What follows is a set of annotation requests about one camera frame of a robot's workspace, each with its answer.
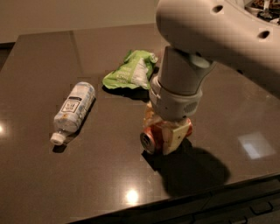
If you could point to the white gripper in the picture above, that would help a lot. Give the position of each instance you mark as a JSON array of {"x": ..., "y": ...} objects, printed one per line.
[{"x": 174, "y": 105}]

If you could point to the red coke can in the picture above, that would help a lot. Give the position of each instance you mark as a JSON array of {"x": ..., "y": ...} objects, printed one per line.
[{"x": 151, "y": 138}]

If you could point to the dark drawer front with handles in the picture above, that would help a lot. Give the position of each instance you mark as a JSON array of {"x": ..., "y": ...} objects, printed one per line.
[{"x": 229, "y": 204}]

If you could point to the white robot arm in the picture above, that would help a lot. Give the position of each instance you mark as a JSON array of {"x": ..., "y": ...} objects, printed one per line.
[{"x": 200, "y": 34}]

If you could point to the green chip bag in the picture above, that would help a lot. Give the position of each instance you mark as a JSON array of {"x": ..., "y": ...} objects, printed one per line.
[{"x": 134, "y": 72}]

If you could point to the clear plastic water bottle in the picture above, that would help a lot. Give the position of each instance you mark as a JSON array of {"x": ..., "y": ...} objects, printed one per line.
[{"x": 73, "y": 112}]

